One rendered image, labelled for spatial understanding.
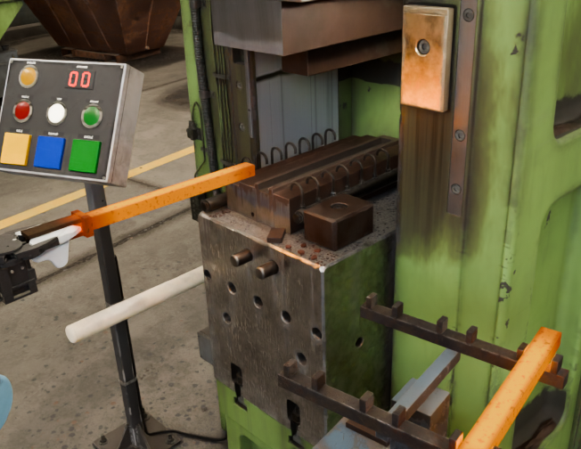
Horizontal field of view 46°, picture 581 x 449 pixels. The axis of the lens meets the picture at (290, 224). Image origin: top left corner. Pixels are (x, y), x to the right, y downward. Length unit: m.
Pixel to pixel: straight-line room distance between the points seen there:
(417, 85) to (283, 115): 0.51
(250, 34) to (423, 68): 0.33
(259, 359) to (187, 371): 1.05
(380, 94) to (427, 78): 0.55
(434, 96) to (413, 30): 0.12
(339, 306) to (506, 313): 0.31
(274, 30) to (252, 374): 0.76
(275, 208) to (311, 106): 0.41
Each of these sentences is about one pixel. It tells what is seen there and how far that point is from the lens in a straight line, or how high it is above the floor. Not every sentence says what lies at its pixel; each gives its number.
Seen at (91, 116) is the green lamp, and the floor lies 1.09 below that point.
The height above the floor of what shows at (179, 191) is 1.06.
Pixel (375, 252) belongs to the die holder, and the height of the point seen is 0.89.
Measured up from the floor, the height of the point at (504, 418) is 0.96.
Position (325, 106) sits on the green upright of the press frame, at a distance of 1.75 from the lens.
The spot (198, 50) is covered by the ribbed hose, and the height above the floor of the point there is 1.22.
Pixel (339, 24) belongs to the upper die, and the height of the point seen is 1.31.
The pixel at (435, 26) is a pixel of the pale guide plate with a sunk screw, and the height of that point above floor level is 1.33.
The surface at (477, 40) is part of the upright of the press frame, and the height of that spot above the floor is 1.31.
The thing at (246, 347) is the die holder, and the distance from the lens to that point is 1.55.
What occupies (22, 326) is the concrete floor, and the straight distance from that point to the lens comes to 3.01.
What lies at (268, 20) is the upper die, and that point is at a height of 1.33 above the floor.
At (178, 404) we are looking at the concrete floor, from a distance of 2.41.
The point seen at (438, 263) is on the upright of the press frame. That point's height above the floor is 0.89.
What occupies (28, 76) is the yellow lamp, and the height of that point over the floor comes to 1.16.
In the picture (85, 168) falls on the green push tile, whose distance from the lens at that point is 1.64.
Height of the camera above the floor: 1.51
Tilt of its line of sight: 25 degrees down
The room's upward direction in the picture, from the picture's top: 2 degrees counter-clockwise
